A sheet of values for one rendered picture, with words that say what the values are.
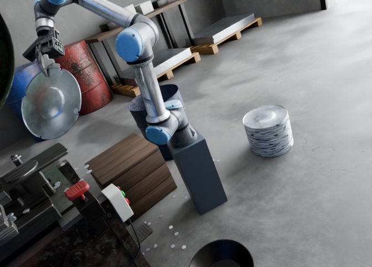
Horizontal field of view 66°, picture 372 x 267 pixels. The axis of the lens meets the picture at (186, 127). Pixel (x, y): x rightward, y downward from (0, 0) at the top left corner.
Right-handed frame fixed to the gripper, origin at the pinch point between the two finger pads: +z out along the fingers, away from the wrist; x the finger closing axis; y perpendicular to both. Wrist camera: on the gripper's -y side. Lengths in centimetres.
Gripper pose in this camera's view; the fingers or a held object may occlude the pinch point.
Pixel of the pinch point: (46, 75)
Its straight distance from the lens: 131.2
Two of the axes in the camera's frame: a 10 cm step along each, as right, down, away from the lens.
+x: 2.4, 2.4, 9.4
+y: 9.4, -2.9, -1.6
